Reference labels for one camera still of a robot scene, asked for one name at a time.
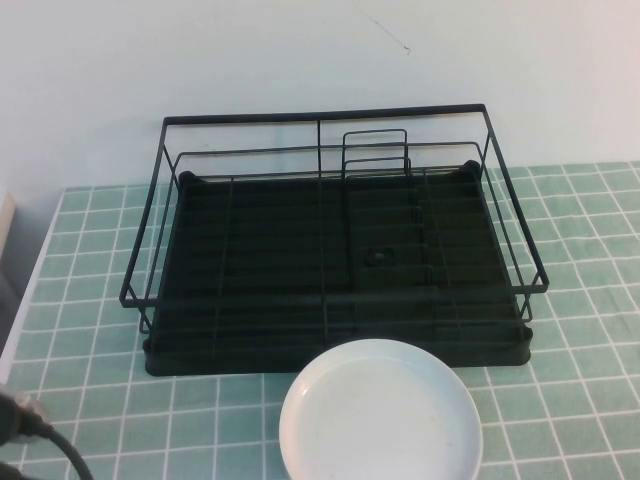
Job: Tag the green grid tablecloth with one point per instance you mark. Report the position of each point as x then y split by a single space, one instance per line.
575 350

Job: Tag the white round plate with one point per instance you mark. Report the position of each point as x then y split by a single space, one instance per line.
380 420

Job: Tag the black plastic drip tray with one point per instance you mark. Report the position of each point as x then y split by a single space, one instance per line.
275 225

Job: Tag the beige box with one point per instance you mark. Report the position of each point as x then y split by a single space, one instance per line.
7 220

